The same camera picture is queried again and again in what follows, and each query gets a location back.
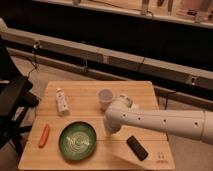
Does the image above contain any green ceramic bowl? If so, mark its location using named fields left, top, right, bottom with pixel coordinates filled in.
left=58, top=121, right=97, bottom=161

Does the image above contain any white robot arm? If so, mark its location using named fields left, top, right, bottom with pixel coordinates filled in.
left=104, top=94, right=213, bottom=145

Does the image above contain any black remote control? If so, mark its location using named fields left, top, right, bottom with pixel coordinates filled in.
left=127, top=136, right=148, bottom=161

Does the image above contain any translucent plastic cup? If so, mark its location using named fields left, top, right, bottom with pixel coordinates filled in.
left=97, top=89, right=114, bottom=111

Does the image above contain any white sponge block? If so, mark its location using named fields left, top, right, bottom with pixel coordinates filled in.
left=131, top=103, right=140, bottom=110

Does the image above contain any white tube bottle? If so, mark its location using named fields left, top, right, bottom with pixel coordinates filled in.
left=56, top=88, right=69, bottom=116

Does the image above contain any orange carrot toy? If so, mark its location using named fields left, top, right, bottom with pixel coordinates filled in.
left=38, top=124, right=50, bottom=148

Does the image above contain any black chair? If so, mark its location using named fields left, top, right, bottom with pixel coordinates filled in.
left=0, top=36, right=39, bottom=156

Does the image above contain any black cable on floor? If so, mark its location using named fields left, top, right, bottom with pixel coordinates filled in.
left=27, top=46, right=40, bottom=79

